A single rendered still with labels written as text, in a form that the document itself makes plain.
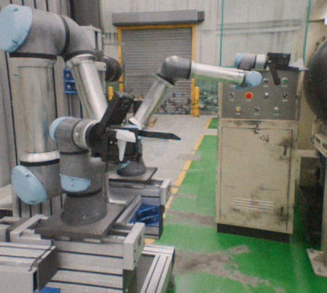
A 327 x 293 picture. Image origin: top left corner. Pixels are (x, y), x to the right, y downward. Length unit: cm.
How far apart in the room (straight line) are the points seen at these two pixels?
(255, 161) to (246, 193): 26
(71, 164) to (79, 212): 27
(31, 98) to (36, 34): 17
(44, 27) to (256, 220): 197
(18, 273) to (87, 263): 19
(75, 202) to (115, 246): 19
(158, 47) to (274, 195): 912
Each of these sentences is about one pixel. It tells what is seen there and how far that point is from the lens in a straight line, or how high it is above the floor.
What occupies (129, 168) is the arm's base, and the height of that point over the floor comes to 76.
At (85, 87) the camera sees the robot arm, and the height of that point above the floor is 116.
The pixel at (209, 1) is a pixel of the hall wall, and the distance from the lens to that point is 1096.
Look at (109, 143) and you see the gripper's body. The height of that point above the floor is 104.
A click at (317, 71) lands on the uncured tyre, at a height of 122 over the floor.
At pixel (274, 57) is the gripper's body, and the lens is 169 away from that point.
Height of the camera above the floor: 117
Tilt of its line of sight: 10 degrees down
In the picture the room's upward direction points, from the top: straight up
